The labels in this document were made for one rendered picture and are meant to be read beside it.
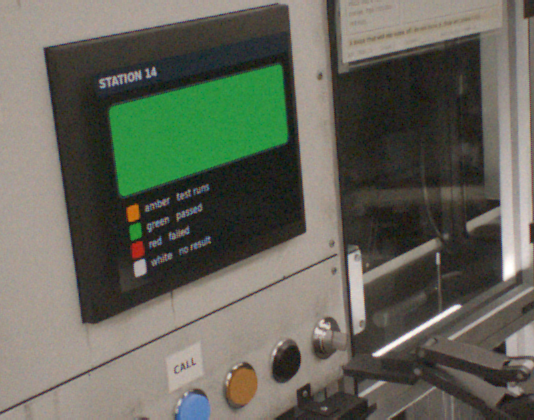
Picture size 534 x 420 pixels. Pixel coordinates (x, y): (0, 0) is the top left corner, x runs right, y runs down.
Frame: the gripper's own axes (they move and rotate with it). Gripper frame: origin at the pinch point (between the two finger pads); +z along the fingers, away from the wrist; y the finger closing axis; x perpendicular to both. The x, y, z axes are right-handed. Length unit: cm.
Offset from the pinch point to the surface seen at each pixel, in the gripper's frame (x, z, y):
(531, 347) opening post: -42.5, 3.9, -15.2
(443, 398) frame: -49, 21, -29
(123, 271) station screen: 21.8, 6.3, 22.6
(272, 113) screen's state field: 3.4, 3.9, 29.0
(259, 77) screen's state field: 4.3, 3.9, 32.2
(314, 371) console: 0.2, 6.6, 3.2
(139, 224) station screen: 19.5, 5.9, 25.4
